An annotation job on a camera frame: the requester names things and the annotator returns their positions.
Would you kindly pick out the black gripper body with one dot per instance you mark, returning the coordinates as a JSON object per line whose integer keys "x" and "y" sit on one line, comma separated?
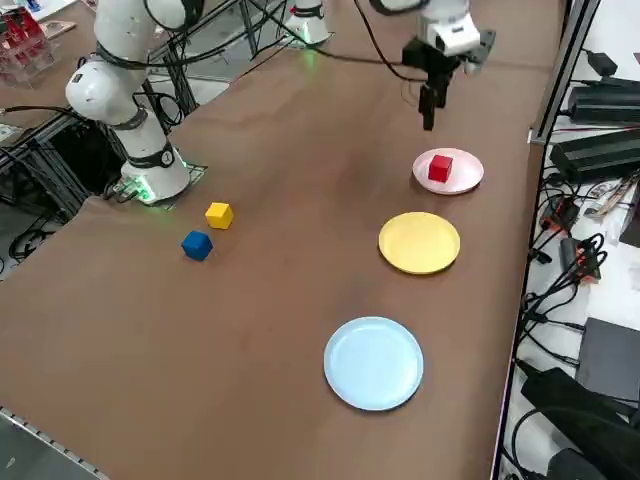
{"x": 430, "y": 59}

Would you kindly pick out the red cube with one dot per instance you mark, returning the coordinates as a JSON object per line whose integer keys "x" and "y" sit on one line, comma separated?
{"x": 440, "y": 169}

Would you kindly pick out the yellow cube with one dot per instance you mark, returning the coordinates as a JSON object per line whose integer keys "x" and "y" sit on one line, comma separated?
{"x": 219, "y": 216}

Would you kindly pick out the blue cube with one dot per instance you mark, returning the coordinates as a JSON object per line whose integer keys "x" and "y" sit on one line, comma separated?
{"x": 196, "y": 246}

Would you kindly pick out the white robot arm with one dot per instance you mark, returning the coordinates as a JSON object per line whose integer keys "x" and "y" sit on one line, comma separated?
{"x": 120, "y": 35}
{"x": 310, "y": 22}

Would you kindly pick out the white plate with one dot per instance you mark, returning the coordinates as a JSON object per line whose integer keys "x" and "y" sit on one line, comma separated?
{"x": 467, "y": 172}

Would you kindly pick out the yellow plate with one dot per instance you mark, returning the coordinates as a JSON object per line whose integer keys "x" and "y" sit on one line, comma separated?
{"x": 419, "y": 243}

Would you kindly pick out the blue plate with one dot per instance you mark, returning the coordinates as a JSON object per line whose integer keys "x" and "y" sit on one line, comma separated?
{"x": 373, "y": 364}

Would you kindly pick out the small black adapter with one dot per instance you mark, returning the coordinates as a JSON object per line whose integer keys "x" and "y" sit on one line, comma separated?
{"x": 602, "y": 62}

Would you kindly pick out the black power supply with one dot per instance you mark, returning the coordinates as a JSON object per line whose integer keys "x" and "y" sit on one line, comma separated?
{"x": 605, "y": 102}

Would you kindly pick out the dark ribbed power supply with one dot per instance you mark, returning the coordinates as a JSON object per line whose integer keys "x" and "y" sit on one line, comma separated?
{"x": 595, "y": 155}

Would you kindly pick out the orange and black device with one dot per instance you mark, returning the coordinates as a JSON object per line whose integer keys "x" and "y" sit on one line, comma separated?
{"x": 562, "y": 215}
{"x": 580, "y": 260}

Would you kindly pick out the flat dark box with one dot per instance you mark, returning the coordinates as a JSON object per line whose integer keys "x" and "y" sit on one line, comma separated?
{"x": 612, "y": 357}

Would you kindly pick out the bulky black equipment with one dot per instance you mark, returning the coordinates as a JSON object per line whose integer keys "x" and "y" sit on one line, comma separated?
{"x": 575, "y": 400}

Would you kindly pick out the clear acrylic rack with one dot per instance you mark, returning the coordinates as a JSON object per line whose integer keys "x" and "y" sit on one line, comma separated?
{"x": 25, "y": 55}

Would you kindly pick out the aluminium camera post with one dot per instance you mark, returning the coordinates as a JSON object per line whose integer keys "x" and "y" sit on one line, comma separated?
{"x": 560, "y": 75}

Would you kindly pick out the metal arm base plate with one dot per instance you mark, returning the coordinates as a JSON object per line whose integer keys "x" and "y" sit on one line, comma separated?
{"x": 197, "y": 172}

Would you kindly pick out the black metal frame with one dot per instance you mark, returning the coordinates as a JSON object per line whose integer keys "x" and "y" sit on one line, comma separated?
{"x": 75, "y": 150}

